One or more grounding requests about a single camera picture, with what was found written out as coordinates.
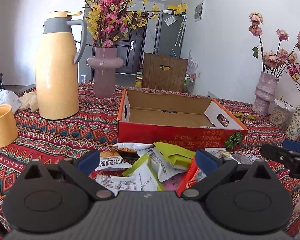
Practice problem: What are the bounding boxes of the white blue plastic bag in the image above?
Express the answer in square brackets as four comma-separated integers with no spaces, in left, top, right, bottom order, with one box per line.
[0,89,22,114]

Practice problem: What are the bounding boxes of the silver dark snack packet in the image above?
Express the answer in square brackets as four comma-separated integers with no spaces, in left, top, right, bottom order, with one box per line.
[205,148,258,165]

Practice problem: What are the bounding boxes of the grey refrigerator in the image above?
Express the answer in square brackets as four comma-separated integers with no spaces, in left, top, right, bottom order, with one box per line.
[153,12,187,57]

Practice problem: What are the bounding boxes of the white snack packet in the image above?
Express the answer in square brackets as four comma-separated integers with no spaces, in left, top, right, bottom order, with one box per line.
[122,147,185,192]

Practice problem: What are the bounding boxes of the patterned red tablecloth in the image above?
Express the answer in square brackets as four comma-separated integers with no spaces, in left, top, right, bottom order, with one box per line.
[0,83,300,230]

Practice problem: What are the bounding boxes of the brown wooden chair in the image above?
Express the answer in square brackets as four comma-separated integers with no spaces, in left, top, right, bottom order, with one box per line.
[141,53,188,92]

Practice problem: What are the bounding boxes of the large green snack pack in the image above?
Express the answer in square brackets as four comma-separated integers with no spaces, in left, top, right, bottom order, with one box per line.
[154,142,195,170]

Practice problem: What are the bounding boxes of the white nutrition label packet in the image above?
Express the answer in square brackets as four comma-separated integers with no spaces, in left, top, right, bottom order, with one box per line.
[95,174,142,196]

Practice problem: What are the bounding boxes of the red cardboard tray box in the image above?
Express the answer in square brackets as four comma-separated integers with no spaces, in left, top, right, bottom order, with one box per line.
[117,89,248,151]

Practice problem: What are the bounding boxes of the textured lilac vase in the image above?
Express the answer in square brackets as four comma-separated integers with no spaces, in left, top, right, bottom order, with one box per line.
[252,72,279,116]

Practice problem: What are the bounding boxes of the dark front door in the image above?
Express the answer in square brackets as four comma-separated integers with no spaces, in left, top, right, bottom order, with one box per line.
[116,25,147,75]

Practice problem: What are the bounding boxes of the white wall panel box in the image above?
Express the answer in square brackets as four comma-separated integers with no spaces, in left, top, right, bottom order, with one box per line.
[194,1,205,22]

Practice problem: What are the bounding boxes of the yellow thermos jug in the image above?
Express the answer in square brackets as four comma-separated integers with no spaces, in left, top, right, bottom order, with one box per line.
[35,11,88,120]

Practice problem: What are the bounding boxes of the mauve glass vase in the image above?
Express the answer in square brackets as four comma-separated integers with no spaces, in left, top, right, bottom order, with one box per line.
[87,48,123,98]

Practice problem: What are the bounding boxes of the pink snack packet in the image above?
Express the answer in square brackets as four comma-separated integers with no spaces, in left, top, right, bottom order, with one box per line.
[162,173,185,191]

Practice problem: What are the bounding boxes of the beige crumpled cloth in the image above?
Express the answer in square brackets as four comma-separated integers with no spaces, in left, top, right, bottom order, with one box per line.
[19,92,39,112]

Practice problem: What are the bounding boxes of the oat cracker packet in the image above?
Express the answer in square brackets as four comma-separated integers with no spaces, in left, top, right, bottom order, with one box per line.
[94,150,132,171]

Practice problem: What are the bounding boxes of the red orange chip bag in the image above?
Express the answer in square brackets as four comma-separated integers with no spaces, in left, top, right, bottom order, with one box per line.
[176,157,206,197]

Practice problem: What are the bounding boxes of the dried pink roses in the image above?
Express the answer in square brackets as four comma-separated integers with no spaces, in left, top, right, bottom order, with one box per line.
[249,12,300,79]

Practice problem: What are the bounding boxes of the clear lidded snack jar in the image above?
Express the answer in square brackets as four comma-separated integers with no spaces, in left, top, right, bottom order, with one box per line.
[269,99,295,131]

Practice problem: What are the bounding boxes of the pink yellow blossom branches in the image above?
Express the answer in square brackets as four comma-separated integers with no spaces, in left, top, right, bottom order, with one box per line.
[69,0,189,49]

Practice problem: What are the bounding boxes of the floral patterned bottle vase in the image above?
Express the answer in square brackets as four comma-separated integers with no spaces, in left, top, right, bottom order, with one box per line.
[286,103,300,140]

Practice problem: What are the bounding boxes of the yellow ceramic mug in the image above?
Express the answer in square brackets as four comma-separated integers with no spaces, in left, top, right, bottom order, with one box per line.
[0,104,18,148]

